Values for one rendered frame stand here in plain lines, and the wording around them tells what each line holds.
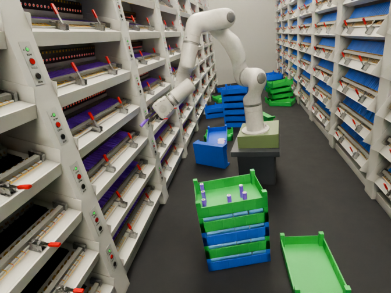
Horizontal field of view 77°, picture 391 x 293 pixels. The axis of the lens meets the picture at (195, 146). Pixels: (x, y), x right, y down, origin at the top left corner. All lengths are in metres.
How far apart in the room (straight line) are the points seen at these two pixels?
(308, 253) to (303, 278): 0.14
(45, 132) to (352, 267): 1.33
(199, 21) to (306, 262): 1.30
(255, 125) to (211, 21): 0.70
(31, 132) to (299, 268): 1.20
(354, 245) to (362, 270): 0.14
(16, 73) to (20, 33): 0.12
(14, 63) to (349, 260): 1.48
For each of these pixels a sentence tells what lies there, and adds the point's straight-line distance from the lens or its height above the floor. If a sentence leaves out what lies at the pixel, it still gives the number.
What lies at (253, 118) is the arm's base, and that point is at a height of 0.48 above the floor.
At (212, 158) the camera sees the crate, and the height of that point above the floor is 0.08.
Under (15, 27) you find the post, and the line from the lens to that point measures 0.91.
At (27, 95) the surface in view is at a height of 0.94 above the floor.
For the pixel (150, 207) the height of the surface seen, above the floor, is 0.12.
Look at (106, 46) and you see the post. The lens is 1.51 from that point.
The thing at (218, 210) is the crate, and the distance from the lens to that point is 1.07.
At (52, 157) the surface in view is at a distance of 0.93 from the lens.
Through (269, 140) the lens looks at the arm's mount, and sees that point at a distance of 1.68.
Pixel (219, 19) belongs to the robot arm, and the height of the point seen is 1.09.
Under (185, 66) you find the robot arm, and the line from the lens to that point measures 1.42.
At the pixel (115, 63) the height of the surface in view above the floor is 0.97.
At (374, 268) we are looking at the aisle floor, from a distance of 1.40.
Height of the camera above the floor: 1.01
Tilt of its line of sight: 23 degrees down
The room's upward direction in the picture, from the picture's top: 10 degrees counter-clockwise
